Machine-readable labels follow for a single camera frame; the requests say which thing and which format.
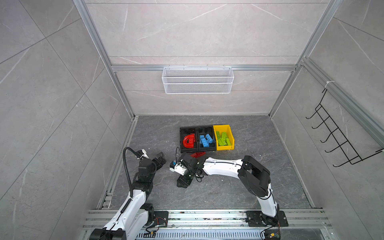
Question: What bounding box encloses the red long lego brick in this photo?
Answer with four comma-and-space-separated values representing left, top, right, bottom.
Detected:
191, 152, 206, 158

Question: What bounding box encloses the blue long lego brick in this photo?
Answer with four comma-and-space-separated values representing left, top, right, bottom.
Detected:
201, 140, 210, 148

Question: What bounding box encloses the red arch lego piece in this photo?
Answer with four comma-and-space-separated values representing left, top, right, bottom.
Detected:
183, 134, 196, 149

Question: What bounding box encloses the green long lego brick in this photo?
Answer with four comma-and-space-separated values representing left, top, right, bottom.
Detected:
221, 132, 228, 140

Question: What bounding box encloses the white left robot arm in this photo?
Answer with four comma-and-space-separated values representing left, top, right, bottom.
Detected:
89, 150, 166, 240

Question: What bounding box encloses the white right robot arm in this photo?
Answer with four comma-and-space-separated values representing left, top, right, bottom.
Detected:
170, 153, 279, 219

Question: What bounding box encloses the black plastic bin left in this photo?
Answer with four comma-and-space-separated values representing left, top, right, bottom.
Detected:
180, 127, 198, 153

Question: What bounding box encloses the black plastic bin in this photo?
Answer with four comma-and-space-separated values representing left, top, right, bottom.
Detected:
196, 126, 216, 152
180, 127, 198, 153

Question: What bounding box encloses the black plastic bin middle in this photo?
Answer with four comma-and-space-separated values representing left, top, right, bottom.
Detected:
196, 126, 216, 152

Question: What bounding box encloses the yellow plastic bin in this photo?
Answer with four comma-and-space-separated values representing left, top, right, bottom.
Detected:
213, 125, 235, 151

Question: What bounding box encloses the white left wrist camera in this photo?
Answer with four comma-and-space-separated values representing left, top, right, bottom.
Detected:
137, 149, 149, 160

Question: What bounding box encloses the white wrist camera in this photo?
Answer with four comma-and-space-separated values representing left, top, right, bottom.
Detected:
170, 161, 187, 176
137, 149, 149, 160

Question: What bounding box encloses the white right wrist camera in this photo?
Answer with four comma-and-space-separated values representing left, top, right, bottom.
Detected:
170, 161, 187, 176

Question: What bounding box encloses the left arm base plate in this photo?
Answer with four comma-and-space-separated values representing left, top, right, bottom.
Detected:
144, 211, 169, 228

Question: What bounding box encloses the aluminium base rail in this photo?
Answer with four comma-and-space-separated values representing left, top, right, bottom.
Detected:
82, 208, 334, 240

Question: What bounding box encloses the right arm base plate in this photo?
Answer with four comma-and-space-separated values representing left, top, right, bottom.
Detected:
246, 211, 289, 227

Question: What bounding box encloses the white wire mesh basket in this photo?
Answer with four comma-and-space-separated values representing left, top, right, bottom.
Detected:
162, 67, 235, 94

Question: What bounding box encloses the black wire hook rack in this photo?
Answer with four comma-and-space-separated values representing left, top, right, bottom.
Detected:
306, 89, 384, 168

